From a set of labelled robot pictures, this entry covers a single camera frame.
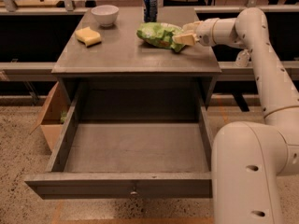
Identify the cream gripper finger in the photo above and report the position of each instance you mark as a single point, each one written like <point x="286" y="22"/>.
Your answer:
<point x="186" y="39"/>
<point x="191" y="26"/>

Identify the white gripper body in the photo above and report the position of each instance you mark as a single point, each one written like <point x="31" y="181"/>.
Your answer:
<point x="204" y="32"/>

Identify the green rice chip bag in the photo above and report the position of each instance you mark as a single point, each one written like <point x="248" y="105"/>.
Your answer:
<point x="160" y="35"/>

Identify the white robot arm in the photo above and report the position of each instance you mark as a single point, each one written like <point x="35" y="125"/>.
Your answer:
<point x="247" y="157"/>

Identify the yellow sponge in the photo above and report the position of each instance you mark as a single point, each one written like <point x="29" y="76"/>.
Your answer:
<point x="88" y="36"/>

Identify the clear sanitizer bottle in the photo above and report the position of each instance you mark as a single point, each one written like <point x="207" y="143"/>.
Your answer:
<point x="242" y="58"/>

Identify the blue soda can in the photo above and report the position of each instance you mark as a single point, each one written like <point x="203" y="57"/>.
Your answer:
<point x="150" y="10"/>

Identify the white bowl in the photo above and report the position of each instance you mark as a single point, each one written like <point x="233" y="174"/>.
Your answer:
<point x="105" y="15"/>

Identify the open grey drawer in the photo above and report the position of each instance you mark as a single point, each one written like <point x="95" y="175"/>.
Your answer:
<point x="125" y="143"/>

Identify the cardboard box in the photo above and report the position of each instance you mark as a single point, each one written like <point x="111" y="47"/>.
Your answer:
<point x="50" y="117"/>

